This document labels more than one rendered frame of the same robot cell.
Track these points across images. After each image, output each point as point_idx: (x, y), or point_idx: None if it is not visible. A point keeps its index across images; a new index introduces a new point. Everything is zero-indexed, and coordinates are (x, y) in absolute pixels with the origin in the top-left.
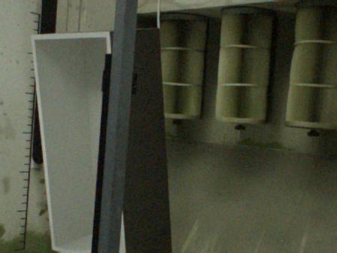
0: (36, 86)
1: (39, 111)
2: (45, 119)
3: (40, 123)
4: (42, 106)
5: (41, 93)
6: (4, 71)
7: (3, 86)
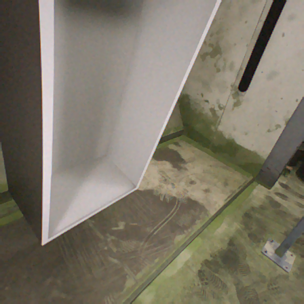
0: (41, 16)
1: (45, 86)
2: (34, 96)
3: (46, 110)
4: (36, 70)
5: (33, 35)
6: None
7: None
